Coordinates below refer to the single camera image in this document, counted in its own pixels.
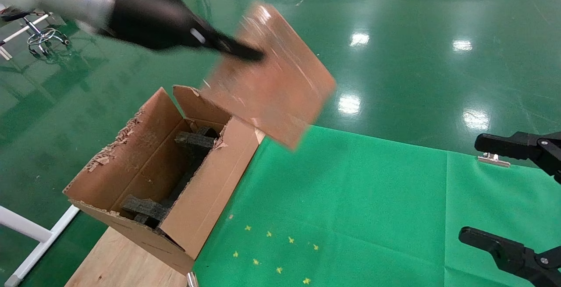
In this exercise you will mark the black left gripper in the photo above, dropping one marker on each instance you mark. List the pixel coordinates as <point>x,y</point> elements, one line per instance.
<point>149,19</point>

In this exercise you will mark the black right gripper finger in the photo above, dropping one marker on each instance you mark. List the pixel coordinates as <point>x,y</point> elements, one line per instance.
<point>517,146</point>
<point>508,252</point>

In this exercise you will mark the cardboard sheet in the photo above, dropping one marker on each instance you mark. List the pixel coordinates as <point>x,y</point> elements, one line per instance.
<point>280,90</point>

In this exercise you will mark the large open cardboard carton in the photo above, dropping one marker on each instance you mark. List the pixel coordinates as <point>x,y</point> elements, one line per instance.
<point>210,199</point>

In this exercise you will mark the silver metal clip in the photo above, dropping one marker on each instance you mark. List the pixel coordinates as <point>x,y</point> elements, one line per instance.
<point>493,159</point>
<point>191,279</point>

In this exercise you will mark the black foam block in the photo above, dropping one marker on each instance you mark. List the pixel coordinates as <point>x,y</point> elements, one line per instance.
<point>193,140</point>
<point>209,132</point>
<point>144,208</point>

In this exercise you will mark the green cloth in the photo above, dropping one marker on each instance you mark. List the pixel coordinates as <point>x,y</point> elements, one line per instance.
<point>350,199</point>

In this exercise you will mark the black round stool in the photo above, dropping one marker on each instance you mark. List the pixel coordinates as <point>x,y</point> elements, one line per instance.
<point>41,37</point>

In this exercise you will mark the white table leg frame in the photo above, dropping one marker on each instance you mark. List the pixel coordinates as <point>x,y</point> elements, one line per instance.
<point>26,228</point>

